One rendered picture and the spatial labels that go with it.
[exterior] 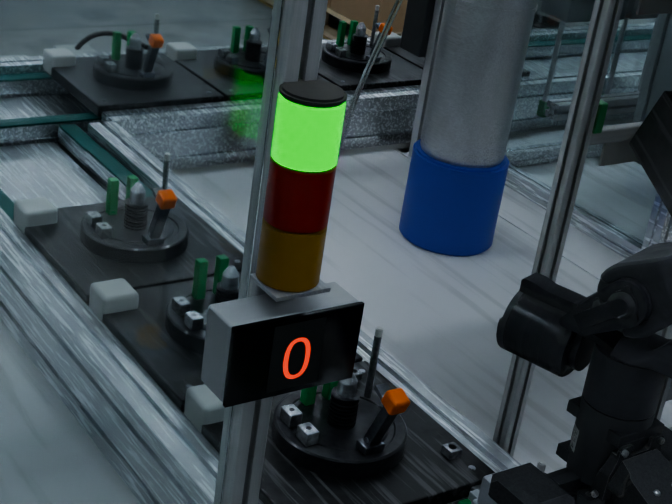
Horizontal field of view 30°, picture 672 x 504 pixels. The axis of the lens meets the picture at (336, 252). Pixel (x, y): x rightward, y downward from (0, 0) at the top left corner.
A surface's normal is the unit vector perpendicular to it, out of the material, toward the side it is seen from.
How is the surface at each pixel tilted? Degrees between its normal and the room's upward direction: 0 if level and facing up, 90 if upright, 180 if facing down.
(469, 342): 0
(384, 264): 0
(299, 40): 90
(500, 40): 90
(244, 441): 90
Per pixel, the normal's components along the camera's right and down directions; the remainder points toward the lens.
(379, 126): 0.55, 0.43
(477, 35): -0.33, 0.37
